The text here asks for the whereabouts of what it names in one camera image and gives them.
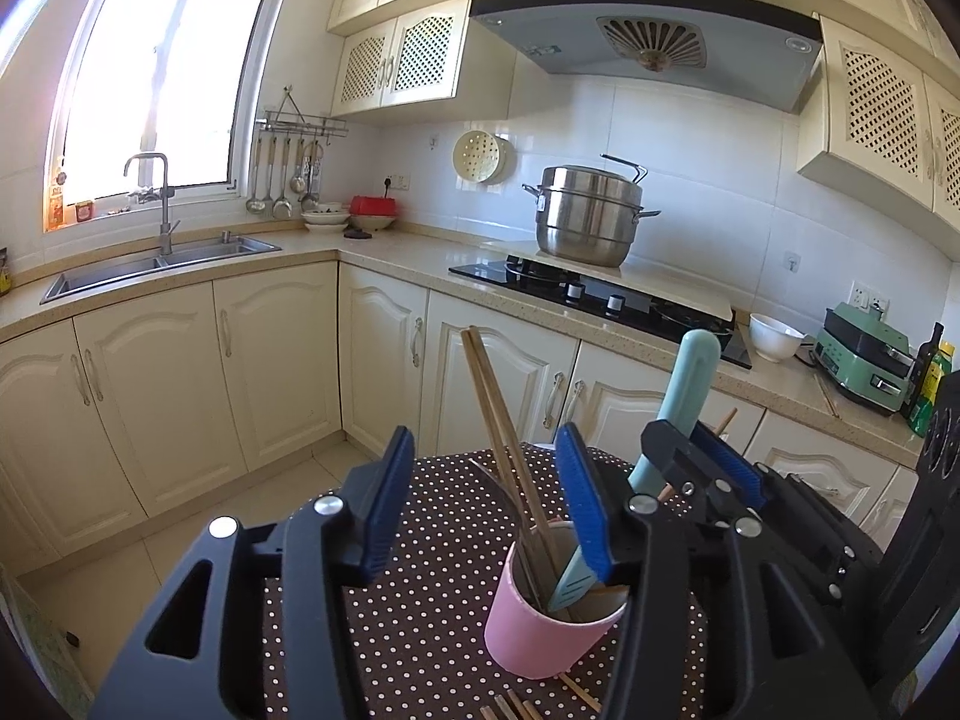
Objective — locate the stainless steel steamer pot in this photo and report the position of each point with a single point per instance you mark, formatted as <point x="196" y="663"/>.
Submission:
<point x="585" y="217"/>

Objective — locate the cream perforated colander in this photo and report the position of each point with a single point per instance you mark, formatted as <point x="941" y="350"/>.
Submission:
<point x="480" y="156"/>

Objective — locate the hanging metal ladle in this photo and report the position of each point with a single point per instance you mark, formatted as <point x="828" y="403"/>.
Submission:
<point x="256" y="204"/>
<point x="282" y="208"/>

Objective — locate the green yellow bottle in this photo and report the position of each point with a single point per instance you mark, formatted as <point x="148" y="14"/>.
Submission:
<point x="930" y="397"/>

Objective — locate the cream base cabinets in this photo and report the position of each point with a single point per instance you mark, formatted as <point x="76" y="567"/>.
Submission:
<point x="225" y="375"/>

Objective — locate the hanging metal spatula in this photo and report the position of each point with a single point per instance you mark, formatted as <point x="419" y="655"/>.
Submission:
<point x="310" y="199"/>

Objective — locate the orange bottle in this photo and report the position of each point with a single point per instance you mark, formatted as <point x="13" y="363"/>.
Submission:
<point x="56" y="202"/>

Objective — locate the white framed window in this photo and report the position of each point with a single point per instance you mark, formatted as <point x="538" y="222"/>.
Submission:
<point x="150" y="67"/>

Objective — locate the metal wall utensil rack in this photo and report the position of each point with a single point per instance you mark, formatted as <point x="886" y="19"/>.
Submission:
<point x="300" y="124"/>

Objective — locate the metal faucet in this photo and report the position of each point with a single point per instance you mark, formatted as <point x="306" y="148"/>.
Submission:
<point x="165" y="225"/>

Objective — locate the hanging metal skimmer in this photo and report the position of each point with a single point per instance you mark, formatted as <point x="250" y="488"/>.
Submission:
<point x="298" y="181"/>

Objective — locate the dark oil bottle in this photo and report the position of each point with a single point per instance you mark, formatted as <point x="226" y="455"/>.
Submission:
<point x="926" y="367"/>

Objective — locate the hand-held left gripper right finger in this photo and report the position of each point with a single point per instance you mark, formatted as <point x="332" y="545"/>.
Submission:
<point x="581" y="502"/>

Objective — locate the small red jar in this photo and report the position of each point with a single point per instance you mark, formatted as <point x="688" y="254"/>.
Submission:
<point x="84" y="211"/>

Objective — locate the double wall outlet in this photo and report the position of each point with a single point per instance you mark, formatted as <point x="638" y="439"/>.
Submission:
<point x="870" y="298"/>

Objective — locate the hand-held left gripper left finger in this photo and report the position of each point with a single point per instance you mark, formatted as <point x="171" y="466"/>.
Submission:
<point x="390" y="495"/>

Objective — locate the small wall valve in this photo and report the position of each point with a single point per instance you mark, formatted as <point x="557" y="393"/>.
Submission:
<point x="792" y="261"/>

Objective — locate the stainless steel sink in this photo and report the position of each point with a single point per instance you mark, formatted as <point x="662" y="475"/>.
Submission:
<point x="150" y="270"/>

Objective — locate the thin brown chopsticks pair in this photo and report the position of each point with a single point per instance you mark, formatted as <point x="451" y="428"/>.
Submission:
<point x="827" y="394"/>

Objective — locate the red plastic lid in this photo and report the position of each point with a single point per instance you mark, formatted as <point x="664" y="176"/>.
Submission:
<point x="373" y="205"/>

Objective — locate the grey range hood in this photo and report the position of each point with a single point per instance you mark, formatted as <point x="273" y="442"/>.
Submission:
<point x="600" y="37"/>

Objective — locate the wide lattice door cabinet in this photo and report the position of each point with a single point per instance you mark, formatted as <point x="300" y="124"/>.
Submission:
<point x="877" y="112"/>

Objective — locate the pink ceramic cup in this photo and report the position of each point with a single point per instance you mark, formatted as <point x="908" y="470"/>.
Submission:
<point x="525" y="637"/>

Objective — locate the white patterned bowl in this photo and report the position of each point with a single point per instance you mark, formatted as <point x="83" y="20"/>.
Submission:
<point x="373" y="223"/>

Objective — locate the teal knife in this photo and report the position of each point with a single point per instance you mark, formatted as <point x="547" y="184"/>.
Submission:
<point x="690" y="375"/>

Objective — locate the small black dish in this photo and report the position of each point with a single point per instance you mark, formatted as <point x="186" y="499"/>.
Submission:
<point x="358" y="235"/>

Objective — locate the wall outlet with black plug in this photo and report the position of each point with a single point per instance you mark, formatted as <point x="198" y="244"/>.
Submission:
<point x="395" y="181"/>

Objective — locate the narrow lattice door cabinet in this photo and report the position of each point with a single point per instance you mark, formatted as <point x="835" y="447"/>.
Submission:
<point x="405" y="60"/>

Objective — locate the white dishes stack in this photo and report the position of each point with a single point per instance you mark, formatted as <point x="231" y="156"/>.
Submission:
<point x="325" y="219"/>

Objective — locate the black glass gas stove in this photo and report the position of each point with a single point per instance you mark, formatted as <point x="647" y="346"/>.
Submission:
<point x="600" y="300"/>

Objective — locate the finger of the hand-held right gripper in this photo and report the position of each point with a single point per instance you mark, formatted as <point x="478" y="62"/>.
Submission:
<point x="739" y="472"/>
<point x="675" y="450"/>

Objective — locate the green electric cooker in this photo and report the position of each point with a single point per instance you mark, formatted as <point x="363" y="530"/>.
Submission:
<point x="862" y="367"/>

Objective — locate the brown polka-dot tablecloth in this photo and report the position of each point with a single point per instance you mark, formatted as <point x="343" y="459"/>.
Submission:
<point x="450" y="615"/>

